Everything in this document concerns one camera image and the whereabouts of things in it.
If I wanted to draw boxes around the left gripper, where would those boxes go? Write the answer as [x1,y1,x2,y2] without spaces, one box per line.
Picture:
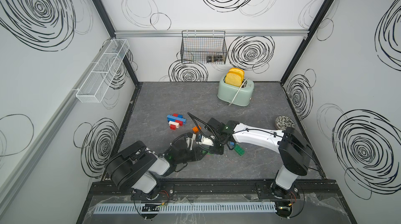
[175,147,207,165]

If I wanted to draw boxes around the orange rectangular brick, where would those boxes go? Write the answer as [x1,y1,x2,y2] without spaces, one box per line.
[192,125,202,134]

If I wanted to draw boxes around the red rectangular brick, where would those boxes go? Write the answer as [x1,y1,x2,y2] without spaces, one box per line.
[175,120,183,126]

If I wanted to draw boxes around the white rectangular brick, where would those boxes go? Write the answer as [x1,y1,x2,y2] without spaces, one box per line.
[168,121,180,129]

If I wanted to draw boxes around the light blue long brick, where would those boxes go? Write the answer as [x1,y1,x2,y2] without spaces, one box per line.
[167,115,187,124]

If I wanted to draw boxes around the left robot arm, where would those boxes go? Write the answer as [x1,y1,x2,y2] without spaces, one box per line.
[105,133,207,198]

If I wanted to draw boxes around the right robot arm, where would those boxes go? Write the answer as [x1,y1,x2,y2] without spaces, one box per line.
[188,113,313,191]

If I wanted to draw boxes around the mint green toaster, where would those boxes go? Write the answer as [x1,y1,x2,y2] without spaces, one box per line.
[217,77,255,107]

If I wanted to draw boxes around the green flat brick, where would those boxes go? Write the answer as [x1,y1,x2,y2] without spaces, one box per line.
[234,145,245,157]

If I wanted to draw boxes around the yellow toast slice front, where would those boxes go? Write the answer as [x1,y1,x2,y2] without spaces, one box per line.
[225,72,243,87]

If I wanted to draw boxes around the yellow toast slice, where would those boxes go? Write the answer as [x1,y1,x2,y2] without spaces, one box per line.
[225,72,243,87]
[229,68,244,80]

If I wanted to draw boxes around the yellow toast slice back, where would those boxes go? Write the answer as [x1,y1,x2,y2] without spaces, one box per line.
[229,68,244,80]

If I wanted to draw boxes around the dark object in basket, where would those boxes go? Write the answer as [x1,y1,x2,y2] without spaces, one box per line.
[206,55,225,63]

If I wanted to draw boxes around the speckled plate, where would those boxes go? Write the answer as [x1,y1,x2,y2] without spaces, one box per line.
[275,115,296,131]

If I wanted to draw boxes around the white toaster cable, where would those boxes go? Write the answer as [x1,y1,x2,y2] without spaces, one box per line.
[228,78,249,106]

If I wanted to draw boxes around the black wire basket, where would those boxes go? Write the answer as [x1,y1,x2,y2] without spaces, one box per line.
[180,30,228,65]

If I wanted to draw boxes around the white cable duct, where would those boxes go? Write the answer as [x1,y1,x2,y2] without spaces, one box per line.
[93,202,277,215]

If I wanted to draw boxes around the white wire shelf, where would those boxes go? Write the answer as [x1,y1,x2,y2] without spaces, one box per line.
[76,38,129,103]

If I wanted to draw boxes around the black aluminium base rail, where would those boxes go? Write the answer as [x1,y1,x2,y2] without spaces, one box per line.
[86,178,340,200]

